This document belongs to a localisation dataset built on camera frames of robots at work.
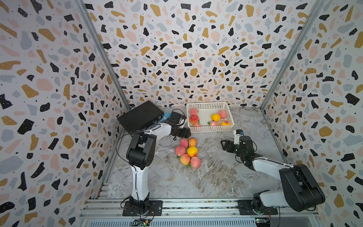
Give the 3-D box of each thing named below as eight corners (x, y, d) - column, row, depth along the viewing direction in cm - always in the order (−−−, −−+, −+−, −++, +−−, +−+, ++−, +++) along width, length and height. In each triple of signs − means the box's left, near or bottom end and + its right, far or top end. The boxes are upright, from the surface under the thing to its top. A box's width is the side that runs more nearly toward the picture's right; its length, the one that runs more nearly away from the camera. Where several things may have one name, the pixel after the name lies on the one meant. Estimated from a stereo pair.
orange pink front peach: (185, 167, 90) (185, 164, 85) (179, 160, 93) (178, 156, 88) (191, 162, 92) (191, 158, 88) (185, 155, 95) (185, 151, 91)
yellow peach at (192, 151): (191, 160, 94) (191, 156, 89) (186, 152, 97) (185, 148, 92) (198, 155, 96) (199, 151, 91) (193, 148, 99) (193, 143, 94)
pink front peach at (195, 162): (192, 170, 90) (192, 165, 84) (190, 162, 93) (190, 157, 87) (201, 168, 90) (201, 163, 85) (198, 160, 94) (199, 155, 88)
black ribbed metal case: (119, 122, 114) (117, 117, 110) (150, 104, 128) (148, 99, 124) (135, 139, 104) (133, 134, 100) (166, 117, 118) (165, 112, 114)
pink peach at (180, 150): (173, 154, 96) (172, 150, 91) (178, 147, 99) (177, 143, 95) (182, 159, 94) (181, 155, 89) (186, 151, 97) (186, 147, 93)
